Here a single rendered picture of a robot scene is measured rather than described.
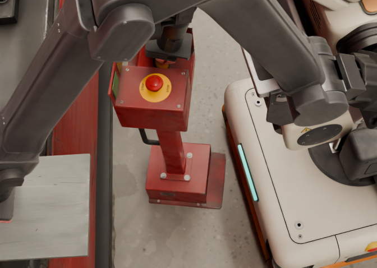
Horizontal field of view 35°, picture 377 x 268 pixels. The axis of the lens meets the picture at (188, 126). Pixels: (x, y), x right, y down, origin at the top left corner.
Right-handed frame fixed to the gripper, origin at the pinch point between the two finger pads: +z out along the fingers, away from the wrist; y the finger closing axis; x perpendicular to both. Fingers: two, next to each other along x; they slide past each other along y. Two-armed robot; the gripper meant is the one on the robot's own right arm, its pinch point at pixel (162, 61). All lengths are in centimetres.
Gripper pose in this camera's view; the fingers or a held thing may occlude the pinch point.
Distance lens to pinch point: 145.3
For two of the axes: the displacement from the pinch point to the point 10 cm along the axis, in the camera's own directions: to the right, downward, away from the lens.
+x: -1.0, 9.1, -4.1
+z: -1.9, 3.8, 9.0
